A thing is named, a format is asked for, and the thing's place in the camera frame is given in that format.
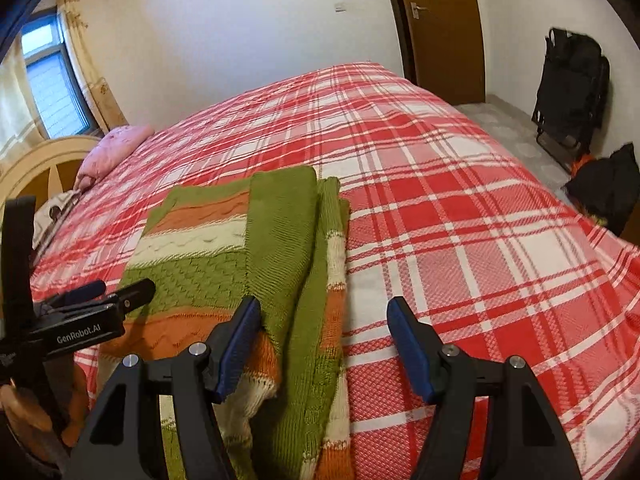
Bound wooden headboard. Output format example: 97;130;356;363
0;135;103;216

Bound black bag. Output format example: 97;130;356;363
531;26;612;168
564;142;640;238

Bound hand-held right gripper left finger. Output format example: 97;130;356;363
70;296;262;480

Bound window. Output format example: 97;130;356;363
20;10;98;138

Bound patterned pillow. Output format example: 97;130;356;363
31;189;83;251

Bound pink pillow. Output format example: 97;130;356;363
75;125;156;190

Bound brown wooden door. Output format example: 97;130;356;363
382;0;488;107

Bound red plaid blanket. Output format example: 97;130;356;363
30;62;640;480

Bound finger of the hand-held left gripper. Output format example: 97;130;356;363
107;278;157;313
42;281;107;313

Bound cream curtain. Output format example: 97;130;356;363
0;0;130;161

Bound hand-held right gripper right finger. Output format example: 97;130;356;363
387;296;583;480

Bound green striped knit sweater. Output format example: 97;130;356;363
97;166;357;480

